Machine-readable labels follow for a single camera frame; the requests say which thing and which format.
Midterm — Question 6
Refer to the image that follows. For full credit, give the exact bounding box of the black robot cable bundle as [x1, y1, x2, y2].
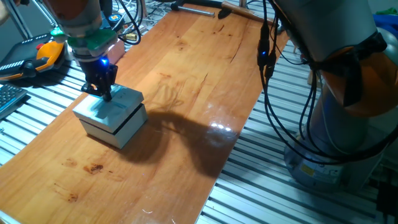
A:
[116, 0, 398, 166]

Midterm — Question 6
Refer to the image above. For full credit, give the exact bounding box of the light blue ribboned box lid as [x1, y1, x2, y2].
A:
[72, 83, 145, 134]

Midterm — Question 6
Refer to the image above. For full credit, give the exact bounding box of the pink cardboard box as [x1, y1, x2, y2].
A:
[105, 39, 126, 65]

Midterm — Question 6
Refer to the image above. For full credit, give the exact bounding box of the aluminium frame post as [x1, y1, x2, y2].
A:
[3, 0, 34, 40]

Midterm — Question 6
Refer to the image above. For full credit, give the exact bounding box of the round blue yellow badge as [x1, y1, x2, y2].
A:
[108, 12, 123, 24]

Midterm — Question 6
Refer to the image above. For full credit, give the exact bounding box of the black computer keyboard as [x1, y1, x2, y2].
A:
[0, 83, 29, 121]

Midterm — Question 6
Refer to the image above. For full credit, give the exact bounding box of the wooden handled hammer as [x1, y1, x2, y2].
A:
[221, 1, 276, 26]

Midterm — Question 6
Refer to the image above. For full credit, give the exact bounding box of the light blue open box base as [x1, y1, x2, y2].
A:
[80, 104, 149, 150]

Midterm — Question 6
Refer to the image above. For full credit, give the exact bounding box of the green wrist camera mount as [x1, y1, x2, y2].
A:
[50, 27, 119, 52]

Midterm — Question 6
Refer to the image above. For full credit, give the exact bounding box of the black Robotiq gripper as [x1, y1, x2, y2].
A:
[79, 57, 118, 102]

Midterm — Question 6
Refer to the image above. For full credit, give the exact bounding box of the wood grain table mat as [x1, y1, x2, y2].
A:
[0, 4, 290, 224]

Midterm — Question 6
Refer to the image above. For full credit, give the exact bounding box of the small wooden rack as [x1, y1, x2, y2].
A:
[292, 43, 315, 88]

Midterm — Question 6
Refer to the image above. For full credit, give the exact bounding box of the silver metal rod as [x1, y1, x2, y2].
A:
[178, 6, 216, 18]

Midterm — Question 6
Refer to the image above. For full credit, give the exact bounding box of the blue plastic bag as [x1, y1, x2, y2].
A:
[372, 13, 398, 32]

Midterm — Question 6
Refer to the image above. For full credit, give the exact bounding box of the orange black teach pendant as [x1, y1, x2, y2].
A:
[0, 32, 67, 82]

